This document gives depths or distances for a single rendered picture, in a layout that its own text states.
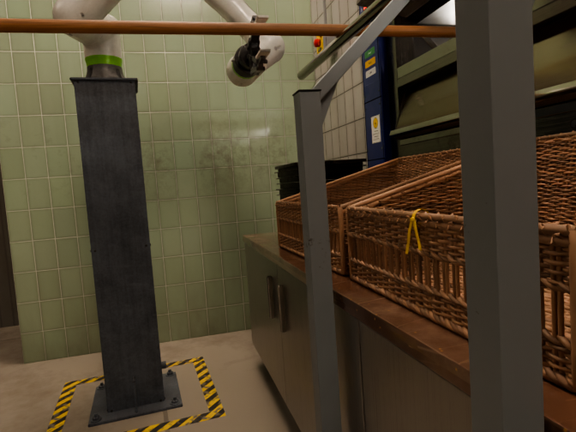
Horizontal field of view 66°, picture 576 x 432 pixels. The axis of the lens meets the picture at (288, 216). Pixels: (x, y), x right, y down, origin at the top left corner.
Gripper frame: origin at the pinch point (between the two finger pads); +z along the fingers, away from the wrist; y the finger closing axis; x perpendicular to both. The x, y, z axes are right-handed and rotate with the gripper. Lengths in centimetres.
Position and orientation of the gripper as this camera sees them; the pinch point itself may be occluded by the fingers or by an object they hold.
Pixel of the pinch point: (262, 36)
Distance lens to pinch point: 130.3
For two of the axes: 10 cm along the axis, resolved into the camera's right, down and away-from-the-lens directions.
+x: -9.6, 0.9, -2.5
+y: 0.7, 9.9, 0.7
